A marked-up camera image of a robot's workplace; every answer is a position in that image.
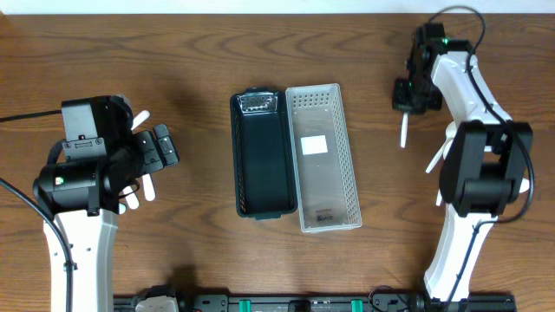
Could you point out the white fork middle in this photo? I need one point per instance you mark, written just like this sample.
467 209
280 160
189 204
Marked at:
130 197

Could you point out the white fork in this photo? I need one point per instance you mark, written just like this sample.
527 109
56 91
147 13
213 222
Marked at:
130 197
140 118
122 208

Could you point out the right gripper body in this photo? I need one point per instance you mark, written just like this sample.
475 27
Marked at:
417 94

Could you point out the black plastic basket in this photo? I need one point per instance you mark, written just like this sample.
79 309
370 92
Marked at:
265 184

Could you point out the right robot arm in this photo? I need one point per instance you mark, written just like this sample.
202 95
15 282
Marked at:
485 159

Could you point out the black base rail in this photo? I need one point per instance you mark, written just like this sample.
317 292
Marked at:
384 299

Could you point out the white fork far left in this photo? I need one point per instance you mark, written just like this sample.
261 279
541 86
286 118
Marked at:
122 208

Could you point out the white spoon pair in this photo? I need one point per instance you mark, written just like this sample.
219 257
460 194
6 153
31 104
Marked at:
450 132
438 198

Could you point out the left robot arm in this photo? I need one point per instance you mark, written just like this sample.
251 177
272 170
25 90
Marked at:
83 192

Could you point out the white fork upper left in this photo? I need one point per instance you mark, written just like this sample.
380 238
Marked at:
140 118

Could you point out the white spoon upper pair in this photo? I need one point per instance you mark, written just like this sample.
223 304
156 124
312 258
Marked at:
450 132

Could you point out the clear plastic basket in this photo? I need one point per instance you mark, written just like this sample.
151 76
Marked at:
326 182

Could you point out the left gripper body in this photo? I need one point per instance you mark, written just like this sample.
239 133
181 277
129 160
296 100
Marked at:
145 152

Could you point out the white spoon lower pair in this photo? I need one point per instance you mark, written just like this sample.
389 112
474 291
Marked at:
438 198

